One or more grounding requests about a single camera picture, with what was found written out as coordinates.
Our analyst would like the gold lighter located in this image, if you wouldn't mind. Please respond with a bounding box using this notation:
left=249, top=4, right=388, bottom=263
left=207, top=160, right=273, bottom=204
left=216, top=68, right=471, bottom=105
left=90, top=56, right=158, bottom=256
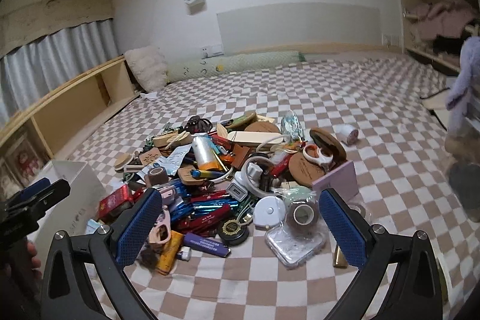
left=333, top=244, right=348, bottom=269

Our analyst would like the white wall panel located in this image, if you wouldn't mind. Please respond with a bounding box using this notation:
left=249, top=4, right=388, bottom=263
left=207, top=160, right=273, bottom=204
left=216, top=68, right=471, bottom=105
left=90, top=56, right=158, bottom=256
left=217, top=2, right=382, bottom=54

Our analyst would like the person left hand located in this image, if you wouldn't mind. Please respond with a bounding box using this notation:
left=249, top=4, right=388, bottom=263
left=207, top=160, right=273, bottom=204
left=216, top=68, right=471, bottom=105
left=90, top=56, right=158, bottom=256
left=27, top=241, right=41, bottom=280

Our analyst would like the white tape roll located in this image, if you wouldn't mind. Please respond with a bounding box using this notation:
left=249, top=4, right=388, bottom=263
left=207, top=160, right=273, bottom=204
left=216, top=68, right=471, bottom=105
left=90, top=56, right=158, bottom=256
left=335, top=124, right=359, bottom=146

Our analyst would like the black round badge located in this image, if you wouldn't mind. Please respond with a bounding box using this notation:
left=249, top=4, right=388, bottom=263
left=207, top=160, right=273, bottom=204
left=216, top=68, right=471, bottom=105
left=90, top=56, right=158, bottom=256
left=217, top=219, right=249, bottom=246

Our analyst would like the lilac flat box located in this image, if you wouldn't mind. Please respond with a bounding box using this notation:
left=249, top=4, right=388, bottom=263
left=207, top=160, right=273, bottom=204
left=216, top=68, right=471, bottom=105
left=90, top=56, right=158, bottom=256
left=312, top=161, right=359, bottom=202

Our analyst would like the white storage box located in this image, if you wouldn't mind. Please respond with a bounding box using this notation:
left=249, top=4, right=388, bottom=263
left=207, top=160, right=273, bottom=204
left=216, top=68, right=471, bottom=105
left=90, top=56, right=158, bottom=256
left=28, top=160, right=107, bottom=268

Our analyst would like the red box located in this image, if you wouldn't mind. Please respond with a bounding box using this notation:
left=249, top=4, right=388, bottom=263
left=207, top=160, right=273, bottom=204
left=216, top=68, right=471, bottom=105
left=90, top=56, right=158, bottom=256
left=98, top=184, right=134, bottom=222

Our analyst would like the pink carabiner clip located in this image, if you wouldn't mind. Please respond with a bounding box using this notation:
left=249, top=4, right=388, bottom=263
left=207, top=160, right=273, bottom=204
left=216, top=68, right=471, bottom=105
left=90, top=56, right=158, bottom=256
left=148, top=205, right=172, bottom=252

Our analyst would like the round brown leather coaster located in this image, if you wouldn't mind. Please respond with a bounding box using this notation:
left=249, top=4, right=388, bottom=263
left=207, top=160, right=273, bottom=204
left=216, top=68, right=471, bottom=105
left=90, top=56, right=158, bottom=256
left=289, top=153, right=326, bottom=188

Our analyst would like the brown tape roll in bag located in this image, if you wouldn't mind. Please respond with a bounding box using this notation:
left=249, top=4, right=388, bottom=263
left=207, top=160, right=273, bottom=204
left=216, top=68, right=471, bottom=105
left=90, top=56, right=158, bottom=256
left=285, top=199, right=320, bottom=234

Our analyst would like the clear plastic case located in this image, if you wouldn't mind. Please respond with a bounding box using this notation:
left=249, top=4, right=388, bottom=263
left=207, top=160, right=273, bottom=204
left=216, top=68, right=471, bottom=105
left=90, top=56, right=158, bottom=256
left=265, top=223, right=326, bottom=270

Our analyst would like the white round tape measure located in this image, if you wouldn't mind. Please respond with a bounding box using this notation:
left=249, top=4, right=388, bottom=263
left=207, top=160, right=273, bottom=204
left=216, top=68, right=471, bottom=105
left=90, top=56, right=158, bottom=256
left=253, top=196, right=287, bottom=230

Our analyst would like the grey curtain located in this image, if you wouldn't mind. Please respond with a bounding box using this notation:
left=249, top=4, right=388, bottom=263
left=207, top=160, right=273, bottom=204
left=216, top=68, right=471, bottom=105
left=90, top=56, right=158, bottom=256
left=1, top=19, right=120, bottom=125

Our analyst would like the fluffy white pillow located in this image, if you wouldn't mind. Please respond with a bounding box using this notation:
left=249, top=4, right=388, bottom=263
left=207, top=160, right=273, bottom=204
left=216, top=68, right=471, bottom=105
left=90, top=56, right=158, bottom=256
left=124, top=46, right=168, bottom=93

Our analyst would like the green long bolster pillow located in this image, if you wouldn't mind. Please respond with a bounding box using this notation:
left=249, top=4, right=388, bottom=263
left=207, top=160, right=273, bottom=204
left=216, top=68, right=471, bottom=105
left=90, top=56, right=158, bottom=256
left=167, top=51, right=306, bottom=83

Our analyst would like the white bottle orange cap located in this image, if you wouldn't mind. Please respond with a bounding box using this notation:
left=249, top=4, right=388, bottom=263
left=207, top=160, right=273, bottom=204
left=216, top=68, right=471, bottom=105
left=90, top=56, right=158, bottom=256
left=192, top=136, right=222, bottom=171

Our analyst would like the round wooden lid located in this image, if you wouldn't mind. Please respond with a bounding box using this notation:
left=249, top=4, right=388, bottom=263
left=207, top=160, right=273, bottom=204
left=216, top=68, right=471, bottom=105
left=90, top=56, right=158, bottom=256
left=114, top=153, right=135, bottom=171

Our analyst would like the wardrobe shelf with clothes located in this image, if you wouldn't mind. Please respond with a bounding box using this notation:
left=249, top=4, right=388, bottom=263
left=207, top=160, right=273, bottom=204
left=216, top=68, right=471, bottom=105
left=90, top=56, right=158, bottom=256
left=400, top=0, right=479, bottom=76

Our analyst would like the wall power socket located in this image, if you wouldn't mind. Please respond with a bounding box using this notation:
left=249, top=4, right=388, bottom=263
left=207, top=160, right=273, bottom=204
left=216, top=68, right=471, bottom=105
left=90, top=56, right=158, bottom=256
left=201, top=45, right=224, bottom=58

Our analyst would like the purple lighter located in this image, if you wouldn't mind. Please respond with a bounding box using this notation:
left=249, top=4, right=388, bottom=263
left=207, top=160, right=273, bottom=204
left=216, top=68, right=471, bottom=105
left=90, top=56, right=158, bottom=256
left=183, top=232, right=230, bottom=258

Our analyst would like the orange tube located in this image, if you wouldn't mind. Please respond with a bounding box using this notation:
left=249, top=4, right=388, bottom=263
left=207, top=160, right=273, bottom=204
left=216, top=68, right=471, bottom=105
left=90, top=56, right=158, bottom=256
left=155, top=231, right=184, bottom=275

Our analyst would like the wooden bedside shelf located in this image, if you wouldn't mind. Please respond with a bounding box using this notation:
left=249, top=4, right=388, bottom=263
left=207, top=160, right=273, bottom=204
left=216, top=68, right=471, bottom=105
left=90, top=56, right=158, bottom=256
left=1, top=56, right=139, bottom=160

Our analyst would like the dark round plush item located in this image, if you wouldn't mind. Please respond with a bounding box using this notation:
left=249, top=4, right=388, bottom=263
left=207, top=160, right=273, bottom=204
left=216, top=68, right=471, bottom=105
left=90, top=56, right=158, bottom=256
left=443, top=136, right=480, bottom=223

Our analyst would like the checkered bed sheet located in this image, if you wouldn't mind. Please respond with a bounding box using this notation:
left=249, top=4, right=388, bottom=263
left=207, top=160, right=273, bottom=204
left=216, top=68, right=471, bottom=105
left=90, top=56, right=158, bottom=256
left=55, top=52, right=474, bottom=320

